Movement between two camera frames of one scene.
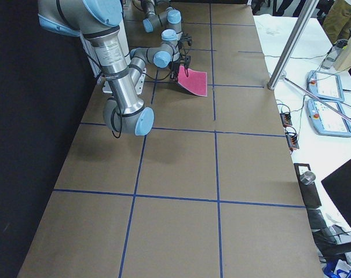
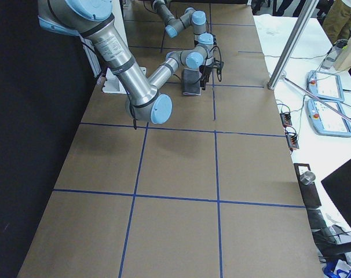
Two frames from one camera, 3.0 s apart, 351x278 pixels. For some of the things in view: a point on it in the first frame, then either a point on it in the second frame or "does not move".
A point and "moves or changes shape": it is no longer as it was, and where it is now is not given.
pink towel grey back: x=196 y=82 moves or changes shape
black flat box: x=310 y=193 does not move
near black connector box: x=292 y=141 does not move
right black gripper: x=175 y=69 → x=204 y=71
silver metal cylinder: x=307 y=178 does not move
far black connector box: x=286 y=119 does not move
